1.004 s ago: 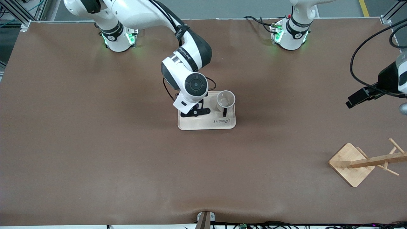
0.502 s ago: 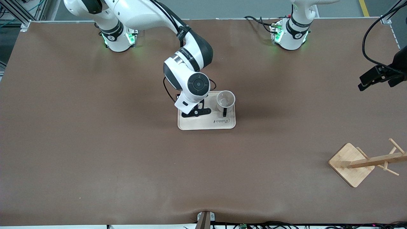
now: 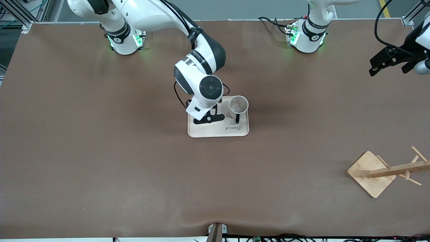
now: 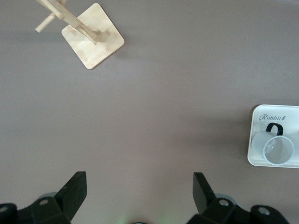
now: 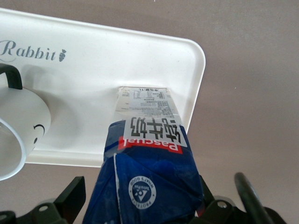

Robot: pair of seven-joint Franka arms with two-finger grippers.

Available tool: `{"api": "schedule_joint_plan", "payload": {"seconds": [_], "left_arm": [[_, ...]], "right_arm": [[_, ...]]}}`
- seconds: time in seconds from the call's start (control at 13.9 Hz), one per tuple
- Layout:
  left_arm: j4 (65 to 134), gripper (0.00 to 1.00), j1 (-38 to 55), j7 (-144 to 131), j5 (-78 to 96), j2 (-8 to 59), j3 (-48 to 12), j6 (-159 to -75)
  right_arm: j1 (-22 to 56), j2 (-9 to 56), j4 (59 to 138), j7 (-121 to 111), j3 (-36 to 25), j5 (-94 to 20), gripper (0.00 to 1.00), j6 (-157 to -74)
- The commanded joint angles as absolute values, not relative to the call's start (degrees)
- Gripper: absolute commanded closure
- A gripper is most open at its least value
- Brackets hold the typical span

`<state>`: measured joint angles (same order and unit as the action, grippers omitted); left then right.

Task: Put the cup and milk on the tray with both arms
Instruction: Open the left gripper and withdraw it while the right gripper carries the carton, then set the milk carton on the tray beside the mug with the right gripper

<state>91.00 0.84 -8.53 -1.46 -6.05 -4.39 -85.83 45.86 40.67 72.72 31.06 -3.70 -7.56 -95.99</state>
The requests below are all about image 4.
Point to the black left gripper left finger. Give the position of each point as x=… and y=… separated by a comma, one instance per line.
x=72, y=196

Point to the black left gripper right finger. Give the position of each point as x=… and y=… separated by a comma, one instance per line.
x=204, y=198

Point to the white rabbit print tray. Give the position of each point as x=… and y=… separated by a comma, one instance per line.
x=264, y=112

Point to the wooden mug stand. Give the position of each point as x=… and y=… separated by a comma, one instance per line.
x=98, y=44

